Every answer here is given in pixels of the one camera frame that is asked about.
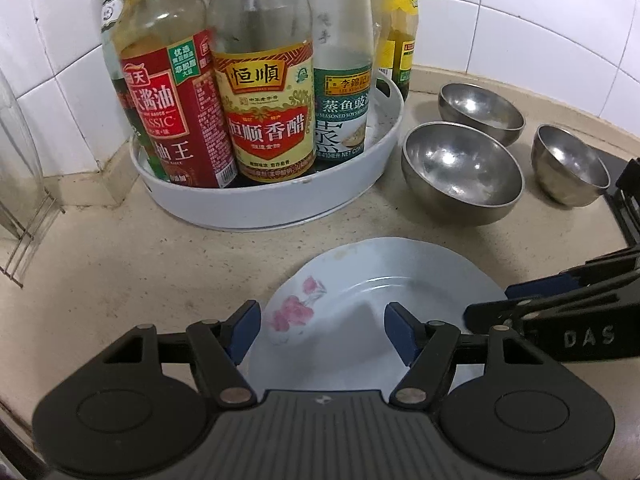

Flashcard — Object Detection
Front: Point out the large steel bowl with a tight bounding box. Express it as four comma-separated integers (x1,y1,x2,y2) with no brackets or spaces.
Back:
401,122,525,226

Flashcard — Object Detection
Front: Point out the green yellow oil bottle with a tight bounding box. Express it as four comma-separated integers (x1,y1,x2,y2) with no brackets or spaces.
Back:
378,0,419,99

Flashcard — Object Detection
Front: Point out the green label bottle behind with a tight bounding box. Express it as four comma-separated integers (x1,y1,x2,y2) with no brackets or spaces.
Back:
101,0,166,179

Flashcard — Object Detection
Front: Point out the yellow label vinegar bottle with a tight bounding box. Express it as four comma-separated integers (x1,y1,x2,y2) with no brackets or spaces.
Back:
207,0,316,183

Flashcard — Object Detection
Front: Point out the red label soy sauce bottle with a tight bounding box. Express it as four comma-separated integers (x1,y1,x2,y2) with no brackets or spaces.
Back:
113,0,238,188

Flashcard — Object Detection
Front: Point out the purple neck fish sauce bottle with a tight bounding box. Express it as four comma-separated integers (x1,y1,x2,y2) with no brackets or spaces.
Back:
308,0,374,165

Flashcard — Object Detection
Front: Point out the wire lid rack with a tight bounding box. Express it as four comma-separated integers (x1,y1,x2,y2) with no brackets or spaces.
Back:
1,190,65,288

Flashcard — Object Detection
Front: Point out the pink flower plate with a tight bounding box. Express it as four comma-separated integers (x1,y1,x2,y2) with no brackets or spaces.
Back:
247,237,506,396

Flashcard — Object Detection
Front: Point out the white two-tier turntable rack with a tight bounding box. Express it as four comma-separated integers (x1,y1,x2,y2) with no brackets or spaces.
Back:
129,74,405,232

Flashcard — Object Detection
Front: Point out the black gas stove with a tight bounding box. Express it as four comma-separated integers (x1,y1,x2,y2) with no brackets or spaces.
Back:
597,150,639,247

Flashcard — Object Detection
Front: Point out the glass pot lid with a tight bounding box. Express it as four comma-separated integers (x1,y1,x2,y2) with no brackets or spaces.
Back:
0,74,46,240

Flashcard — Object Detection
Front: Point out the small steel bowl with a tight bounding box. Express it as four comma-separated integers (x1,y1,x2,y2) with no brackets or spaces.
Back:
530,124,611,208

